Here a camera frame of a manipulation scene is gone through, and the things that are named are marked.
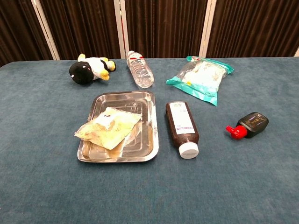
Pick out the teal clear snack bag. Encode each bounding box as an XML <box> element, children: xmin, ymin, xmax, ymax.
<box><xmin>166</xmin><ymin>56</ymin><xmax>235</xmax><ymax>107</ymax></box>

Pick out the clear plastic water bottle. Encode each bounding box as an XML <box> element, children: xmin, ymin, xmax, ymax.
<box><xmin>126</xmin><ymin>50</ymin><xmax>155</xmax><ymax>89</ymax></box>

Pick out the brown bottle white cap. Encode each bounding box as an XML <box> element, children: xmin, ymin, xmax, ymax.
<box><xmin>165</xmin><ymin>101</ymin><xmax>200</xmax><ymax>160</ymax></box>

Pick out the yellow plastic food packet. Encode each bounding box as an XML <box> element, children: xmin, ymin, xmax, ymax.
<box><xmin>74</xmin><ymin>106</ymin><xmax>142</xmax><ymax>151</ymax></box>

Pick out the dark brown pleated curtain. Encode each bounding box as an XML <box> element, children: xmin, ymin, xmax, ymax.
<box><xmin>124</xmin><ymin>0</ymin><xmax>208</xmax><ymax>59</ymax></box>
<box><xmin>0</xmin><ymin>0</ymin><xmax>53</xmax><ymax>68</ymax></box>
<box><xmin>206</xmin><ymin>0</ymin><xmax>299</xmax><ymax>58</ymax></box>
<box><xmin>39</xmin><ymin>0</ymin><xmax>121</xmax><ymax>61</ymax></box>

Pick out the small black bottle red cap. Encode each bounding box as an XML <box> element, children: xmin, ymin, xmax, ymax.
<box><xmin>225</xmin><ymin>112</ymin><xmax>270</xmax><ymax>140</ymax></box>

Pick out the metal tray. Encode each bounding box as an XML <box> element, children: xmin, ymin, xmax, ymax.
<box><xmin>77</xmin><ymin>90</ymin><xmax>160</xmax><ymax>163</ymax></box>

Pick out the blue felt table cover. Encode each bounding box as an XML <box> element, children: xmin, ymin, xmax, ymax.
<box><xmin>0</xmin><ymin>56</ymin><xmax>299</xmax><ymax>224</ymax></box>

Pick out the penguin plush toy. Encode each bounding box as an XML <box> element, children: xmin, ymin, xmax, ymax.
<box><xmin>69</xmin><ymin>53</ymin><xmax>116</xmax><ymax>85</ymax></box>

